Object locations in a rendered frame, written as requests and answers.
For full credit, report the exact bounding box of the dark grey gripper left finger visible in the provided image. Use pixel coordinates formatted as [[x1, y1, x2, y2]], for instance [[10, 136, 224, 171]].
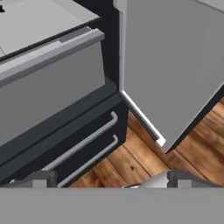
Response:
[[2, 170, 59, 189]]

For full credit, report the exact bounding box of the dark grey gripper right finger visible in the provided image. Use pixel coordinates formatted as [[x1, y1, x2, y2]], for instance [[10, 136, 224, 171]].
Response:
[[167, 170, 224, 189]]

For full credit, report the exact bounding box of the grey fridge crisper drawer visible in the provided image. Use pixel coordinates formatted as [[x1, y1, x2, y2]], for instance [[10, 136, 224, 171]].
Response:
[[0, 26, 107, 147]]

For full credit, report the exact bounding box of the grey fridge door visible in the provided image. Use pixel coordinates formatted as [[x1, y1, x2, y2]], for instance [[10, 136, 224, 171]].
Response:
[[113, 0, 224, 154]]

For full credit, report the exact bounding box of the black fridge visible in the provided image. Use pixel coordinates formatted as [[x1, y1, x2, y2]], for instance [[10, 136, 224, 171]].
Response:
[[0, 0, 130, 189]]

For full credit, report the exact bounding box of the grey fridge shelf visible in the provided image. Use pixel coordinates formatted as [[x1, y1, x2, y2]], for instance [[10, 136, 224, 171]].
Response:
[[0, 0, 102, 60]]

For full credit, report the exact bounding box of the grey bar handle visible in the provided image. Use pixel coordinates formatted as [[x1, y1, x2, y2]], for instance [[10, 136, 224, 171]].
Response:
[[56, 134, 119, 189], [41, 110, 119, 173]]

